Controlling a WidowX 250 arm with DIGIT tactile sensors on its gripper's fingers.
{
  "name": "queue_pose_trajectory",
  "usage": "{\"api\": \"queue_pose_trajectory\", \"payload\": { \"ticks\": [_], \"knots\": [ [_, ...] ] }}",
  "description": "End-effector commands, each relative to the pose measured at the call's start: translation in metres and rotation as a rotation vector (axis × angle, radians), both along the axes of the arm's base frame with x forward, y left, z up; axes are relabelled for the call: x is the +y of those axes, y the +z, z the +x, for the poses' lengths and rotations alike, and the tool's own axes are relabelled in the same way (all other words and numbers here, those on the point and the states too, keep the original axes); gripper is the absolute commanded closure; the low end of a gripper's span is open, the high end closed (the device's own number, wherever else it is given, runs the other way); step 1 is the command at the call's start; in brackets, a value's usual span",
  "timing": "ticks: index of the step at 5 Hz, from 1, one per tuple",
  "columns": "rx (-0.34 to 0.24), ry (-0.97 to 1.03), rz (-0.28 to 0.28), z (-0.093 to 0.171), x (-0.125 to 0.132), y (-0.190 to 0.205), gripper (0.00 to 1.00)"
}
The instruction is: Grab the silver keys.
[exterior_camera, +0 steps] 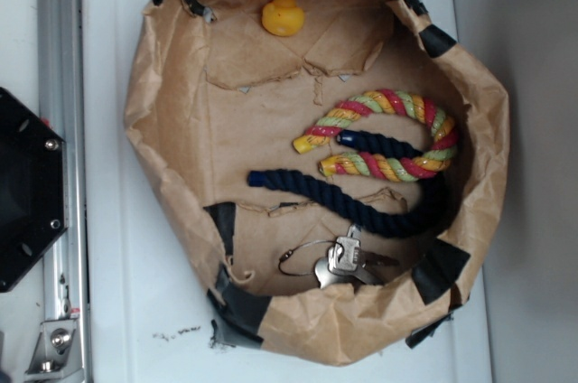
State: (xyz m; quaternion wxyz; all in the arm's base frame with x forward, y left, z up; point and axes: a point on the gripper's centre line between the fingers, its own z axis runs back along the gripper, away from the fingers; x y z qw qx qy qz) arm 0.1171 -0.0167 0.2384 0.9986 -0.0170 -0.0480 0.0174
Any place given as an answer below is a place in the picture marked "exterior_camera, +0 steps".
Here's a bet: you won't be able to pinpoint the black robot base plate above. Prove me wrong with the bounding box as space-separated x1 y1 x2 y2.
1 89 66 293

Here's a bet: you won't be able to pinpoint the aluminium extrusion rail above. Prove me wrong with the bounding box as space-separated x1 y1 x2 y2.
37 0 93 382

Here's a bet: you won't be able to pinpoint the brown paper bag bin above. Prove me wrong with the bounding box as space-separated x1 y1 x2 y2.
124 0 509 366

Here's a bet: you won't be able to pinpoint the yellow rubber duck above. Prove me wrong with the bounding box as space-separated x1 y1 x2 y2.
261 0 305 37

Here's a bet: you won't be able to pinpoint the silver keys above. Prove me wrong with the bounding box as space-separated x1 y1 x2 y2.
277 223 400 288

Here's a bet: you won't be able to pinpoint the dark blue twisted rope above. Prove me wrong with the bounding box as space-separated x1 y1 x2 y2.
247 128 453 238

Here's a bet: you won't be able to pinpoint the multicolour twisted rope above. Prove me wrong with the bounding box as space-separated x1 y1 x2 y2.
292 89 460 183

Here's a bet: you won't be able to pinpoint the metal corner bracket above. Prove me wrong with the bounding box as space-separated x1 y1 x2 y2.
24 319 82 381

